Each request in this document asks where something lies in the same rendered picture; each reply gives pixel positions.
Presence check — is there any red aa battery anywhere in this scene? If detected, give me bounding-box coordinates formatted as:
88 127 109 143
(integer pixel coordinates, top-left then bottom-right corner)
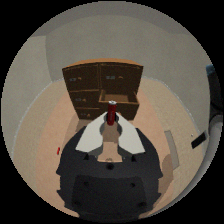
107 101 116 126

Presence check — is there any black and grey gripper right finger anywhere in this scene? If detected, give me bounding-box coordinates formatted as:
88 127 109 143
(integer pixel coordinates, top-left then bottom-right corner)
115 112 163 179

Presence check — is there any brown wooden chest of drawers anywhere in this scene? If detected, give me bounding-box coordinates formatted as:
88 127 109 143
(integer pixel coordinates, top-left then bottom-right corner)
62 58 144 119

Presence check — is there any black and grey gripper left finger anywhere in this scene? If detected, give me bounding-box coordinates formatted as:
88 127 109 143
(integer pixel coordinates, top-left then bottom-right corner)
56 112 108 176

